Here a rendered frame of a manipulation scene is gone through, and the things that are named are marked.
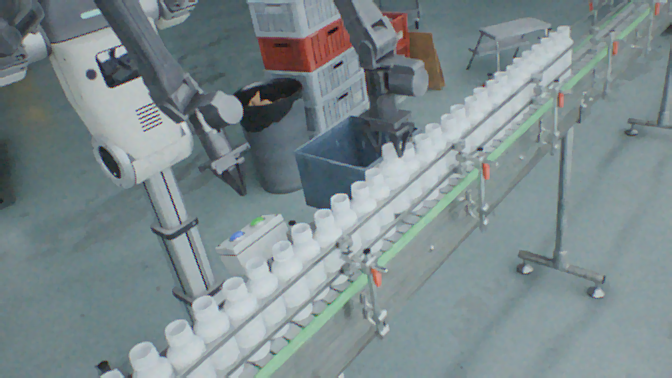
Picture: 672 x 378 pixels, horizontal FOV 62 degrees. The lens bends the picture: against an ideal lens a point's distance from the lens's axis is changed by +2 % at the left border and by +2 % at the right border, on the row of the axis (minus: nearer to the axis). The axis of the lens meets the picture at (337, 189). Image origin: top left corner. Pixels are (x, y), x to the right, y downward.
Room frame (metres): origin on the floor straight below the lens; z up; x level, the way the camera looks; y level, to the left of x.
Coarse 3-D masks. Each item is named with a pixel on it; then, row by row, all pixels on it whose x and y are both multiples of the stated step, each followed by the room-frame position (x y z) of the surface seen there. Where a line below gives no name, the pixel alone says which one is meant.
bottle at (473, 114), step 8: (472, 96) 1.34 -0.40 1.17; (464, 104) 1.33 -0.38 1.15; (472, 104) 1.31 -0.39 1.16; (472, 112) 1.30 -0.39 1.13; (480, 112) 1.31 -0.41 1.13; (472, 120) 1.29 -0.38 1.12; (480, 120) 1.30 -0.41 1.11; (480, 128) 1.30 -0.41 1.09; (472, 136) 1.29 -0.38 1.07; (480, 136) 1.30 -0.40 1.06; (472, 144) 1.29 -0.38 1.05
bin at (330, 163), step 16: (336, 128) 1.81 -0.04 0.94; (352, 128) 1.87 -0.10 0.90; (416, 128) 1.66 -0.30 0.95; (304, 144) 1.70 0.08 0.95; (320, 144) 1.75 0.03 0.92; (336, 144) 1.80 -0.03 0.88; (352, 144) 1.86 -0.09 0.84; (368, 144) 1.82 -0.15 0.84; (384, 144) 1.77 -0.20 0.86; (304, 160) 1.63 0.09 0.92; (320, 160) 1.57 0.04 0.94; (336, 160) 1.79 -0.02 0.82; (352, 160) 1.85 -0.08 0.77; (368, 160) 1.83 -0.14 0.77; (304, 176) 1.65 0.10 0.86; (320, 176) 1.59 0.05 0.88; (336, 176) 1.53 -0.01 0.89; (352, 176) 1.48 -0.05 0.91; (304, 192) 1.66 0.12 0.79; (320, 192) 1.60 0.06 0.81; (336, 192) 1.54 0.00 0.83; (320, 208) 1.61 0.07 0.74
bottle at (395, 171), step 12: (384, 156) 1.07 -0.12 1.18; (396, 156) 1.06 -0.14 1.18; (384, 168) 1.06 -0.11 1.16; (396, 168) 1.05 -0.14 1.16; (384, 180) 1.05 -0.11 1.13; (396, 180) 1.04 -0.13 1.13; (408, 180) 1.06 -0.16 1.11; (408, 192) 1.06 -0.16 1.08; (396, 204) 1.05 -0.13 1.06; (408, 204) 1.06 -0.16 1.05
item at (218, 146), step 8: (224, 128) 1.06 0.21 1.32; (200, 136) 1.04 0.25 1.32; (208, 136) 1.03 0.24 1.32; (216, 136) 1.03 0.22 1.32; (224, 136) 1.04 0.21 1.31; (208, 144) 1.03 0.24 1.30; (216, 144) 1.03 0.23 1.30; (224, 144) 1.03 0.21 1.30; (240, 144) 1.08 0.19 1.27; (248, 144) 1.06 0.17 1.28; (208, 152) 1.03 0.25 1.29; (216, 152) 1.02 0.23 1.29; (224, 152) 1.03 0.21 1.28; (232, 152) 1.03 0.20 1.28; (240, 152) 1.04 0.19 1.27; (216, 160) 1.00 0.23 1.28; (200, 168) 1.02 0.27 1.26
